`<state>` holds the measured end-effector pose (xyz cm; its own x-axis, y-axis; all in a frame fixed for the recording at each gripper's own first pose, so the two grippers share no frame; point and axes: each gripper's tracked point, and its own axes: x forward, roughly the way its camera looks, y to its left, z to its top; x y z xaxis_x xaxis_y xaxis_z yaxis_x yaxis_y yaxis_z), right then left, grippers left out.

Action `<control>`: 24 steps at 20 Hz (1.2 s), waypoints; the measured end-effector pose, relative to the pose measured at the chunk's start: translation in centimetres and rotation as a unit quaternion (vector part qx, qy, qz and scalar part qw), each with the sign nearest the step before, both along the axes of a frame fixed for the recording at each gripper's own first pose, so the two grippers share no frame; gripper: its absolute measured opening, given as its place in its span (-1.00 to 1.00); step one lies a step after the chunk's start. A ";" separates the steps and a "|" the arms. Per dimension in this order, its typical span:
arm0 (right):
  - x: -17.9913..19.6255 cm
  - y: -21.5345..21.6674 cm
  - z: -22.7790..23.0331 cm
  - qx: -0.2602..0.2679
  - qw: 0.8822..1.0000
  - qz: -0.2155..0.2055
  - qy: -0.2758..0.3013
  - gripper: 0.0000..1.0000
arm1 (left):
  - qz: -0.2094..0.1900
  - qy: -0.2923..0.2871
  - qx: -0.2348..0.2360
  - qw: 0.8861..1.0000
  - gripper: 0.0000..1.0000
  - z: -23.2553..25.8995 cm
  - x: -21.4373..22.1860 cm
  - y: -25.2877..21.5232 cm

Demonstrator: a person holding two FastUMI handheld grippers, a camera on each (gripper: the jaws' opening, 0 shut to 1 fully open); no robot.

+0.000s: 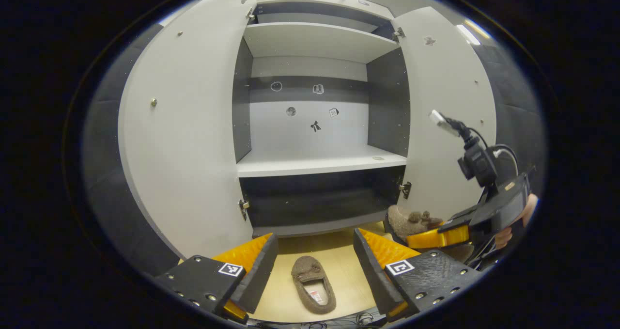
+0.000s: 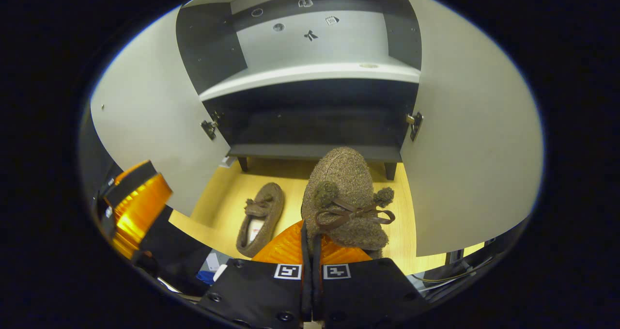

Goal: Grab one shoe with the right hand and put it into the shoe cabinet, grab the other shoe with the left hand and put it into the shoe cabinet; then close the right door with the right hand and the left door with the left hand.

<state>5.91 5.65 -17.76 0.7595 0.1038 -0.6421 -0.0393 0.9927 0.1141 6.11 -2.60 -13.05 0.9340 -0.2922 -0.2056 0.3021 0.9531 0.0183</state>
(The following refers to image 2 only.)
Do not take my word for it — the blue white packet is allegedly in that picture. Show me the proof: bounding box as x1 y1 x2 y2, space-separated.
196 251 228 287

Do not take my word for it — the white shoe cabinet door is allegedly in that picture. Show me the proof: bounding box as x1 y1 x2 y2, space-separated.
90 4 232 217
395 0 544 258

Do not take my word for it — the brown fuzzy slipper shoe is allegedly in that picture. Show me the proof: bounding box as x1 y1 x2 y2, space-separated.
236 182 285 259
300 146 396 261

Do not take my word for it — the white shoe cabinet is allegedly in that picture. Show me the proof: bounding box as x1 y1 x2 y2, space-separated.
175 0 423 180

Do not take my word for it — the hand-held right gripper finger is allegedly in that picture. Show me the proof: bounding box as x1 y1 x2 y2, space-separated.
198 220 310 329
310 232 433 329

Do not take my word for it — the black cable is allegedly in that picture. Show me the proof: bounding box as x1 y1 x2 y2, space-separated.
407 256 497 300

